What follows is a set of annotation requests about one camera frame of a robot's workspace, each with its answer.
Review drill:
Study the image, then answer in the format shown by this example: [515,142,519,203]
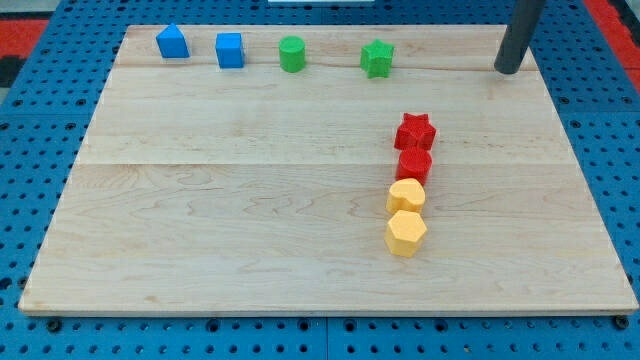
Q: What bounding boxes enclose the red star block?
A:
[394,113,437,151]

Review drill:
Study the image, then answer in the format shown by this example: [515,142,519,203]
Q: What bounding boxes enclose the green star block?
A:
[360,39,395,79]

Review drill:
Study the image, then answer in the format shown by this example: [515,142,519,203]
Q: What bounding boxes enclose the wooden board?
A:
[19,25,638,317]

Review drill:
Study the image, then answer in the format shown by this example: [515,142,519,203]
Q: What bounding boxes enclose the yellow heart block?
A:
[385,178,426,214]

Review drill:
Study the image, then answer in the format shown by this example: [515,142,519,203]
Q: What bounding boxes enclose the red cylinder block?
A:
[395,147,433,185]

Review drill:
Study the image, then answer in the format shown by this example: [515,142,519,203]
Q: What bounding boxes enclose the yellow hexagon block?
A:
[384,210,427,258]

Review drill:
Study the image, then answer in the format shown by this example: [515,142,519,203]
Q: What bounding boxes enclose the green cylinder block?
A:
[279,36,306,73]

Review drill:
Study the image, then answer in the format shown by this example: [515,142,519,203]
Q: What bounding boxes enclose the blue cube block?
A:
[215,33,244,69]

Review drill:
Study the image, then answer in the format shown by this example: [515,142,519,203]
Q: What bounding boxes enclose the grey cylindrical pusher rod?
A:
[494,0,546,75]

